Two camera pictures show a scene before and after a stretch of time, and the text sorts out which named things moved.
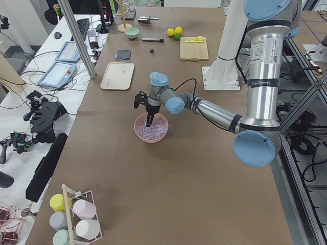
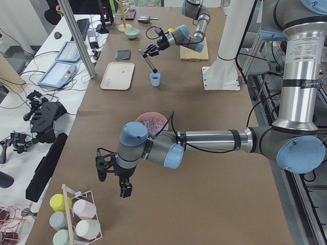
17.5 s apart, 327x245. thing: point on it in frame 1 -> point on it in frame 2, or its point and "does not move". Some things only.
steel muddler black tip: (153, 40) -> (148, 59)
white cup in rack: (88, 229) does not move
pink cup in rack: (84, 209) does not move
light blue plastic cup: (154, 76) does not move
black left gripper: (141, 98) -> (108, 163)
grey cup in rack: (58, 220) does not move
